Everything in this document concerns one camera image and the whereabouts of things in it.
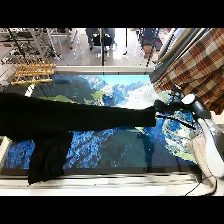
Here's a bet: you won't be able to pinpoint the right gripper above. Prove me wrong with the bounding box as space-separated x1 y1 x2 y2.
153 98 188 115

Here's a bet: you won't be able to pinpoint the black trousers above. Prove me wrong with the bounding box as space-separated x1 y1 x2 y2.
0 91 158 186

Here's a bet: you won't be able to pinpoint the brown clothes hanger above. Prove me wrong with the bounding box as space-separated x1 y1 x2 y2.
10 75 54 86
14 62 57 70
13 68 55 77

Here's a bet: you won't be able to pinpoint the beige garment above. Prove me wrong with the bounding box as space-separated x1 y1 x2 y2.
188 129 215 178

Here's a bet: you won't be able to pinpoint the checked shirt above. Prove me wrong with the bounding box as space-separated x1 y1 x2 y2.
153 27 224 115

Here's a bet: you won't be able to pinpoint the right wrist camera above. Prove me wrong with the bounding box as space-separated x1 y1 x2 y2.
171 84 184 99

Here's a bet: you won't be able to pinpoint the black cable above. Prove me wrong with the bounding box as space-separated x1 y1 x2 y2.
184 175 218 197

